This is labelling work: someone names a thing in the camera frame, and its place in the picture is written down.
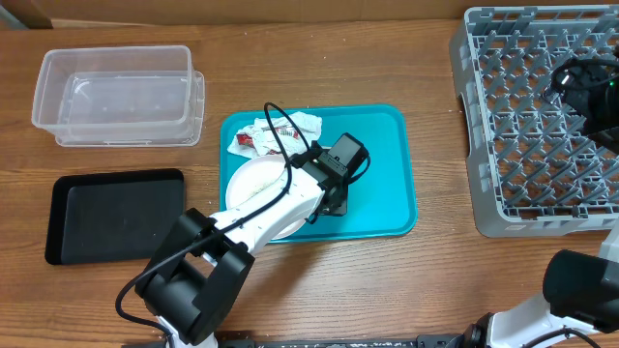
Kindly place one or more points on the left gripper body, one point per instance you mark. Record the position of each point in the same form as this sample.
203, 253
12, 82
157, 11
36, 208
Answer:
342, 202

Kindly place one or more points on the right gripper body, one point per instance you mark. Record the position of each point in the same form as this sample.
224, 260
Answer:
594, 95

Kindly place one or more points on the large white dinner plate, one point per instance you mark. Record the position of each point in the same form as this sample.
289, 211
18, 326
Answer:
259, 181

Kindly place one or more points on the white napkin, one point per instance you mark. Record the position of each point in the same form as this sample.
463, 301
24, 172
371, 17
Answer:
294, 141

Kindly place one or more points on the red sauce packet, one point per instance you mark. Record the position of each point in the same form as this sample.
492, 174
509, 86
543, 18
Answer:
244, 139

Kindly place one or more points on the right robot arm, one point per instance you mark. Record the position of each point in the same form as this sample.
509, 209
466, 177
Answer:
561, 304

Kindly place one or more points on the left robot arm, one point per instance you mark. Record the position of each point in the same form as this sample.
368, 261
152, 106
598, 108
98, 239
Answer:
195, 276

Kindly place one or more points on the grey dishwasher rack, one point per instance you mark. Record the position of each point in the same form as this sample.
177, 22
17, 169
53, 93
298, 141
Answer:
504, 56

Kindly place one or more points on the teal serving tray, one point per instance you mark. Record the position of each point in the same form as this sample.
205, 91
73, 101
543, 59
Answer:
381, 202

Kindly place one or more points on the clear plastic storage bin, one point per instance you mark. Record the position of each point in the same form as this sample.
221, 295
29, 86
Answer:
125, 96

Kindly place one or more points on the black plastic tray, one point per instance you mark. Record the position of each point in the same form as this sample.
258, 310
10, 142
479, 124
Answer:
114, 216

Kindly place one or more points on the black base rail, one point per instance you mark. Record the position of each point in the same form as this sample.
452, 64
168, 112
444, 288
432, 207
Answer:
421, 341

